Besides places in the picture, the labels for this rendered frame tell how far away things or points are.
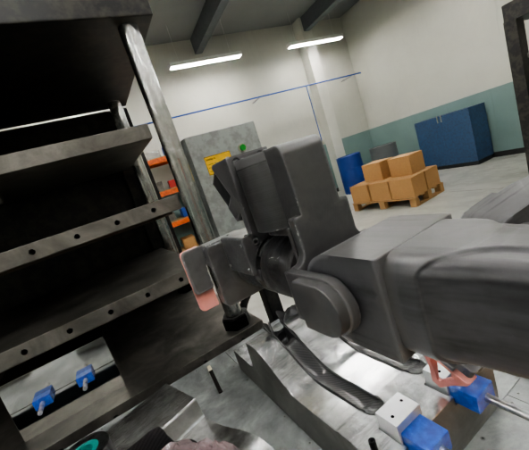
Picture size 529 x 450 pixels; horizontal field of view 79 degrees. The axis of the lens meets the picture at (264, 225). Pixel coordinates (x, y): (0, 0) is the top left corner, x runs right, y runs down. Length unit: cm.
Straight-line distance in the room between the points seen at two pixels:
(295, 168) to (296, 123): 819
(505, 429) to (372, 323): 51
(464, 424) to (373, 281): 48
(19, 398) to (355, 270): 109
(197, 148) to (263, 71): 722
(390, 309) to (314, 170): 10
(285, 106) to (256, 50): 143
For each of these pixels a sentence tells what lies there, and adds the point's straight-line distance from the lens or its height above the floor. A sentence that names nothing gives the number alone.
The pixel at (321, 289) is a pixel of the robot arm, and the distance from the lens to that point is 18.
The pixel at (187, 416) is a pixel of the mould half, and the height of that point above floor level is 89.
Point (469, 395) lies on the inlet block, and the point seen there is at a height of 90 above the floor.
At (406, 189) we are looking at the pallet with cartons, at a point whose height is 28.
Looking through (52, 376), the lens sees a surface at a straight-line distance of 116.
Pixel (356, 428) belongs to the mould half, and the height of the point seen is 89.
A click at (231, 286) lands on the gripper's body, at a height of 119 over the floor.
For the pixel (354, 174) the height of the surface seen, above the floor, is 43.
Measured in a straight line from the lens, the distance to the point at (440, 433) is 53.
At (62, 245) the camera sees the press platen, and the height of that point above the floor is 126.
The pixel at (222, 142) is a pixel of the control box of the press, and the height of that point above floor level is 142.
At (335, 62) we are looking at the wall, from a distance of 961.
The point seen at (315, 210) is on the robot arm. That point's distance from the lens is 22.
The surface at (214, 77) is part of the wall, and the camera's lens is 788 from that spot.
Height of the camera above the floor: 129
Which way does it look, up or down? 10 degrees down
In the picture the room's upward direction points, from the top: 18 degrees counter-clockwise
